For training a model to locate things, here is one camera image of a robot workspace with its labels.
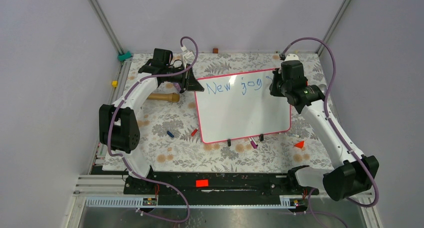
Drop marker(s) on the red tape label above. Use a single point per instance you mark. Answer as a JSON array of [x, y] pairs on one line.
[[201, 183]]

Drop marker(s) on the pink framed whiteboard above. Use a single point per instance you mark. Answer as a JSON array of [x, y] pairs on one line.
[[239, 105]]

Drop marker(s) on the red capped marker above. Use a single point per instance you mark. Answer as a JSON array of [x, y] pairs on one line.
[[194, 132]]

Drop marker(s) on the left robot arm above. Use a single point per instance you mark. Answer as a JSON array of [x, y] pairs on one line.
[[118, 126]]

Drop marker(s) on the magenta capped marker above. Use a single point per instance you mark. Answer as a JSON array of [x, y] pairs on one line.
[[252, 142]]

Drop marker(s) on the red triangular block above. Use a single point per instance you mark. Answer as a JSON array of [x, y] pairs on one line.
[[300, 144]]

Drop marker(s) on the blue marker cap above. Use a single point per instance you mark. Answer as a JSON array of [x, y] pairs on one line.
[[170, 134]]

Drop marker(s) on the teal corner clamp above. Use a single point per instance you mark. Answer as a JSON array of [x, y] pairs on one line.
[[125, 56]]

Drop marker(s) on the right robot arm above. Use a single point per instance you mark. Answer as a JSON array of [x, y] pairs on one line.
[[353, 172]]

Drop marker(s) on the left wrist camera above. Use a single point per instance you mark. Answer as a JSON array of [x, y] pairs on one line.
[[186, 54]]

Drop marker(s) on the silver toy microphone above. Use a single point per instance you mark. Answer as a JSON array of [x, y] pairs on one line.
[[323, 88]]

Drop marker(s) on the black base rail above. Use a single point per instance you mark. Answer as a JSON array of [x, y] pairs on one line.
[[259, 183]]

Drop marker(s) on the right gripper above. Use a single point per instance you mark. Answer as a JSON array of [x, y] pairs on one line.
[[277, 74]]

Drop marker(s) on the floral patterned table mat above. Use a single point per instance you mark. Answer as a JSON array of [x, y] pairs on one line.
[[186, 153]]

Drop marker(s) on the gold toy microphone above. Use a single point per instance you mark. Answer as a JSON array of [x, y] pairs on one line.
[[168, 97]]

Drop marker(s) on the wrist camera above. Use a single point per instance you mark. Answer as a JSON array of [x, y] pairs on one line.
[[186, 54], [291, 57]]

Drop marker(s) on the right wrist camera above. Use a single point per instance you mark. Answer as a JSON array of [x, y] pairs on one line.
[[291, 57]]

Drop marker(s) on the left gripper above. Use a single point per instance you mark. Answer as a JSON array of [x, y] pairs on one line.
[[189, 82]]

